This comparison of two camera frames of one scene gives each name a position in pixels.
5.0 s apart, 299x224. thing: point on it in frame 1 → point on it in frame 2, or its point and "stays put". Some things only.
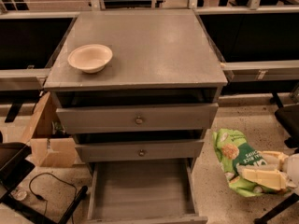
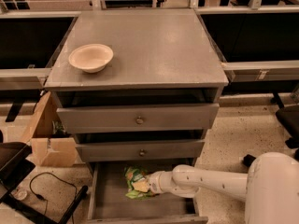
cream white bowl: (90, 58) stays put
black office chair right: (287, 118) stays put
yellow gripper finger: (275, 161) → (142, 185)
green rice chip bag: (233, 151) → (132, 175)
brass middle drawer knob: (141, 152) stays put
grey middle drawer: (139, 150) stays put
